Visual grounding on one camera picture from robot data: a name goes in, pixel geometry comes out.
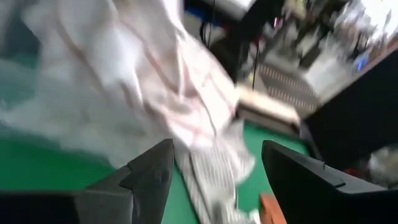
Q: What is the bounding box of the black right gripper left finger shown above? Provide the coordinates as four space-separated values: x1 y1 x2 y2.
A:
0 138 175 224

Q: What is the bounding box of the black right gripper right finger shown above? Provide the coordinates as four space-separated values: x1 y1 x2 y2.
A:
261 139 398 224

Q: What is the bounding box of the white red-striped towel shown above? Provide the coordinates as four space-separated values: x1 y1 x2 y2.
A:
0 0 242 170

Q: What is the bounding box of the green table mat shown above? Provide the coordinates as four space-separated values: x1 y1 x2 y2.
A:
0 123 310 224

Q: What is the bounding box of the black partition panel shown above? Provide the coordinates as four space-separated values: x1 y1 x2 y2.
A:
300 46 398 170

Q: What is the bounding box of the white black-striped towel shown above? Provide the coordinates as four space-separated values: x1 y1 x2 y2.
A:
174 119 257 224

